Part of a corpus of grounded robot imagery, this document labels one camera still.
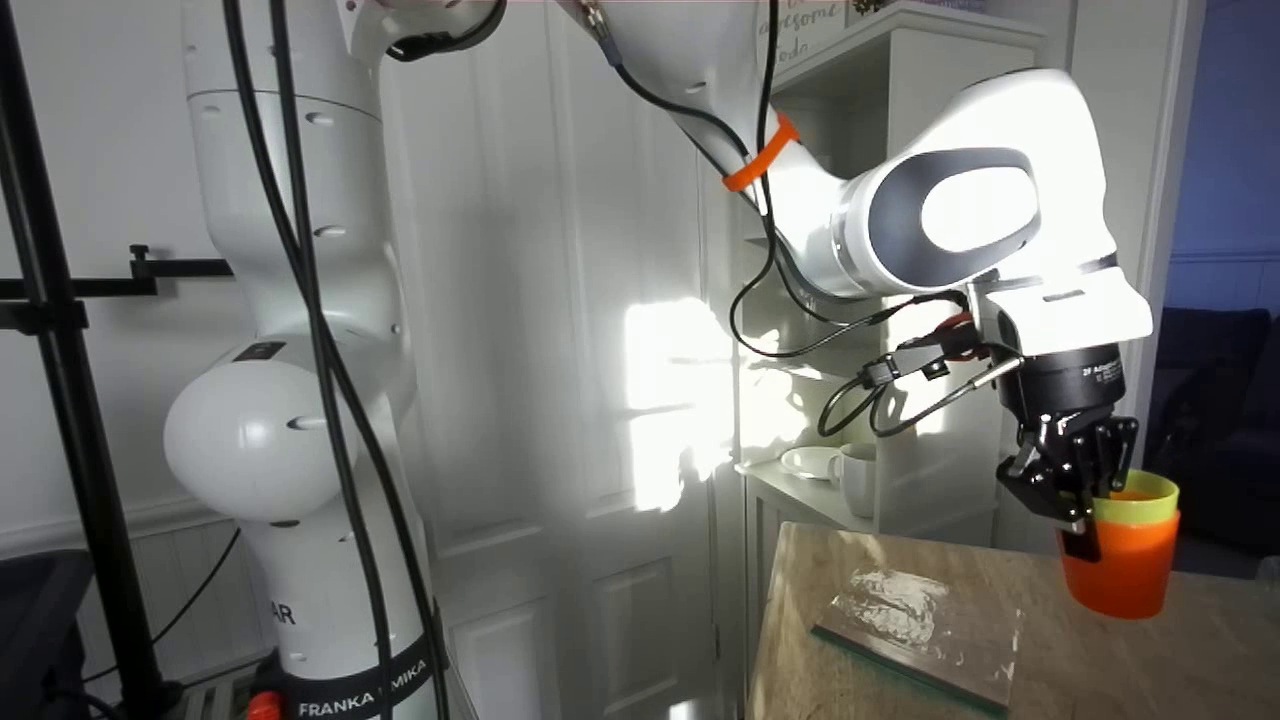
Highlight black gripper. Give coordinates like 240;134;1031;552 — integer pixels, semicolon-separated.
992;342;1143;564

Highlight yellow plastic cup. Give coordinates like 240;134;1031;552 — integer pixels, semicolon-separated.
1091;467;1184;532

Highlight orange plastic cup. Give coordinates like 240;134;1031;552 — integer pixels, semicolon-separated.
1060;507;1184;624

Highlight dark blue sofa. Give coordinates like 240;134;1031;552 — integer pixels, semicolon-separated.
1142;305;1280;567

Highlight clear plastic sheet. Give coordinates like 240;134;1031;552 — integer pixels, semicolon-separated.
807;564;1031;711

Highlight white ceramic mug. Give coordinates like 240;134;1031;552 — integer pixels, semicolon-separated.
834;441;888;523

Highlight white ceramic plate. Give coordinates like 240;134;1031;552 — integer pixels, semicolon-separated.
774;446;849;489

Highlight white open shelf cabinet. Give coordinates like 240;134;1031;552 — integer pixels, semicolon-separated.
738;0;1088;552

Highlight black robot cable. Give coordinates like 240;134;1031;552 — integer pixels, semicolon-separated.
573;0;1023;446

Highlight orange cable strap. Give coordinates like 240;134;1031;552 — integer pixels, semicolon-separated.
719;112;804;196

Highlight thick black base cables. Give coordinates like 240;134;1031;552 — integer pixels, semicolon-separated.
218;0;461;720

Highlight black camera stand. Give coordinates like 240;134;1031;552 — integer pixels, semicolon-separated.
0;0;240;720

